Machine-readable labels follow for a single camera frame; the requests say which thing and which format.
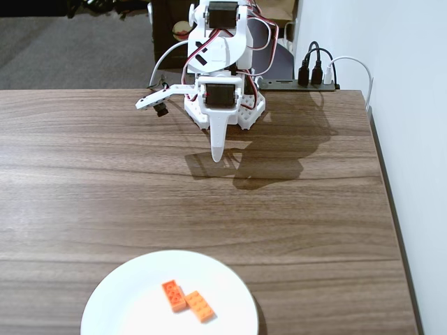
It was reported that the white round plate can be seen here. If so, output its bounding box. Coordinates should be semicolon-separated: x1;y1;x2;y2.
80;249;260;335

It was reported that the orange lego block upside down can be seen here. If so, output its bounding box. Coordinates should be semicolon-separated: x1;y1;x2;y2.
161;279;190;313

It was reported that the white usb plug cable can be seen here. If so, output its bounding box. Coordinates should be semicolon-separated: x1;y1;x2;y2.
323;55;374;113

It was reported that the black cabinet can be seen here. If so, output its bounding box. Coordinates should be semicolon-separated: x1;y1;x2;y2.
150;0;196;70

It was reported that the black usb plug cable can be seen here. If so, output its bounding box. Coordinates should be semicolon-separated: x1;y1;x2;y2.
304;47;338;87
298;40;321;88

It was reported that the dark grey chair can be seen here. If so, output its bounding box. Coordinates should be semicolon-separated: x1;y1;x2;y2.
249;16;295;80

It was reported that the orange lego block studs up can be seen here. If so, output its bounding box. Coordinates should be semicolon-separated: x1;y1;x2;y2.
183;290;216;324

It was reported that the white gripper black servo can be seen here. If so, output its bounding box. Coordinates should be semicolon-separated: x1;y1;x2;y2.
196;75;244;164

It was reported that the white camera cable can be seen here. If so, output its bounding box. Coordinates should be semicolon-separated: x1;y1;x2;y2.
147;41;191;89

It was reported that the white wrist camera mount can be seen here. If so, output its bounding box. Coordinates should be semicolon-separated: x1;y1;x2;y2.
135;82;198;119

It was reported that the dark grey power strip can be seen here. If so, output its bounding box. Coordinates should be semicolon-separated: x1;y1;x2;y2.
258;79;340;92

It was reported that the round beige sticker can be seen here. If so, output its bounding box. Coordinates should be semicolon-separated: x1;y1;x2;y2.
173;20;192;40

